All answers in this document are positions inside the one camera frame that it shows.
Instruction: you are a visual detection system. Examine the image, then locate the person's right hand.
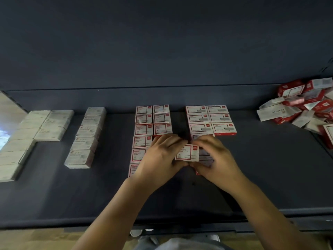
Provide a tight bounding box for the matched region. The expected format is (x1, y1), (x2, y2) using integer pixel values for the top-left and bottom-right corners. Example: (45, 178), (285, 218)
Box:
(190, 135), (250, 195)

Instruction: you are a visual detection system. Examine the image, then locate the person's grey clothing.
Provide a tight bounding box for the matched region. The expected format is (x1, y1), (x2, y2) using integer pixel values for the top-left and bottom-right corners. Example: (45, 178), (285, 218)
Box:
(134, 236), (235, 250)

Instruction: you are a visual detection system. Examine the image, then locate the dark metal shelf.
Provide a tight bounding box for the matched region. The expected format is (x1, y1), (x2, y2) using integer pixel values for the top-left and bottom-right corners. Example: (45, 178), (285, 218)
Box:
(0, 0), (333, 235)

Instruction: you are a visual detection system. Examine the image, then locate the person's left forearm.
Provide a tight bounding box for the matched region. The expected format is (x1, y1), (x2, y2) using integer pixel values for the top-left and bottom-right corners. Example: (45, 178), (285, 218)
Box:
(72, 180), (152, 250)

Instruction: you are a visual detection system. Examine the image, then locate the person's right forearm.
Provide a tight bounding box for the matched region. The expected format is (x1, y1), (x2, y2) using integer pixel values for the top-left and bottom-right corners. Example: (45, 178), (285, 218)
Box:
(231, 180), (326, 250)

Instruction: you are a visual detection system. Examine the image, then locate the person's left hand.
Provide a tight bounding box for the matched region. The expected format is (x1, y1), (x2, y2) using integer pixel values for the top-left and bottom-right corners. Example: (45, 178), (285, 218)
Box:
(130, 134), (189, 193)

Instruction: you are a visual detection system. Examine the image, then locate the pile of red white boxes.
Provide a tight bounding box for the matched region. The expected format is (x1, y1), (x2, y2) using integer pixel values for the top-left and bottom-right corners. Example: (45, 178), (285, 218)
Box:
(256, 77), (333, 150)

